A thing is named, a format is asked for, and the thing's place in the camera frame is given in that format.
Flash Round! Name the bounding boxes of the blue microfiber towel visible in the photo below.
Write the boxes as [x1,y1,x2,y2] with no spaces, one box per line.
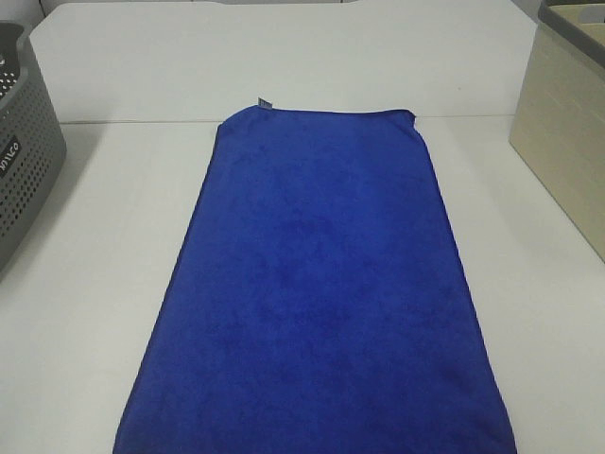
[113,106,516,453]

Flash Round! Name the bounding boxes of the grey perforated plastic basket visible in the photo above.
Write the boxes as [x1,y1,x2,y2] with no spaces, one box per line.
[1,21,66,268]

